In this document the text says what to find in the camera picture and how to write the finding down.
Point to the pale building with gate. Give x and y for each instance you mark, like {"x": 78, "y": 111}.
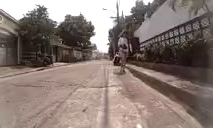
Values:
{"x": 4, "y": 40}

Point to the white wall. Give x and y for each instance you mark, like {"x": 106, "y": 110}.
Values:
{"x": 160, "y": 20}

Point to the low roadside building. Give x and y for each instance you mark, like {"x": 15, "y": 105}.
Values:
{"x": 65, "y": 52}

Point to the parked dark motorcycle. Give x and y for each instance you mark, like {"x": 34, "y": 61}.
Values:
{"x": 44, "y": 60}

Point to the grey concrete road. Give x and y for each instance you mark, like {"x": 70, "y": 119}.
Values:
{"x": 77, "y": 100}

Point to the grey concrete pavement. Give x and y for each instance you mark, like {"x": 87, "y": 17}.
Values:
{"x": 14, "y": 70}

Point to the raised concrete kerb walkway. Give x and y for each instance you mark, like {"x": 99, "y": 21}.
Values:
{"x": 167, "y": 83}

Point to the row of bushes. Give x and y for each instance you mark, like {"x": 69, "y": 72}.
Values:
{"x": 167, "y": 53}

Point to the dark lattice fence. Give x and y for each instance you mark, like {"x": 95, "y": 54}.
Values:
{"x": 180, "y": 35}

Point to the group of trees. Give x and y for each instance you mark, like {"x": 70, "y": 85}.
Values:
{"x": 140, "y": 13}

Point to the utility pole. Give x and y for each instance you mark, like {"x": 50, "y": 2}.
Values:
{"x": 117, "y": 13}

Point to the big leafy tree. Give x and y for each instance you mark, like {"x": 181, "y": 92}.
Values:
{"x": 37, "y": 26}
{"x": 75, "y": 30}

